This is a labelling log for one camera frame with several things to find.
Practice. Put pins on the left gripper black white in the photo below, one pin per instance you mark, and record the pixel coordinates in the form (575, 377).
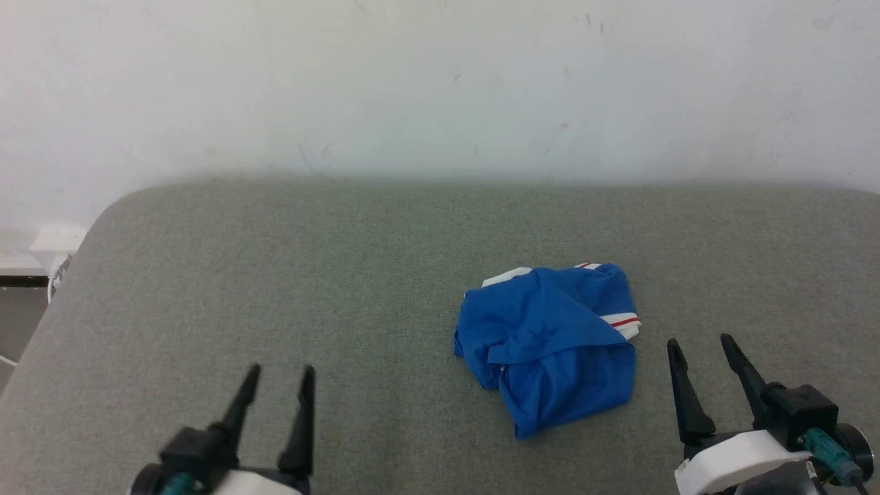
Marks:
(199, 450)

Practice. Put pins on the blue garment with white trim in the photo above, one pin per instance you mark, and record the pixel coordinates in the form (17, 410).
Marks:
(550, 344)

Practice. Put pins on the white wall box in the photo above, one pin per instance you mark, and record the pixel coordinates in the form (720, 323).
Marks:
(58, 237)

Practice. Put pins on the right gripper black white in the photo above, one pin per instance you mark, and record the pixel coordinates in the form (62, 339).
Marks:
(749, 457)

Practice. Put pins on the grey fabric sofa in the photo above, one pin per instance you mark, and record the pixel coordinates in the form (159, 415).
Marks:
(309, 275)

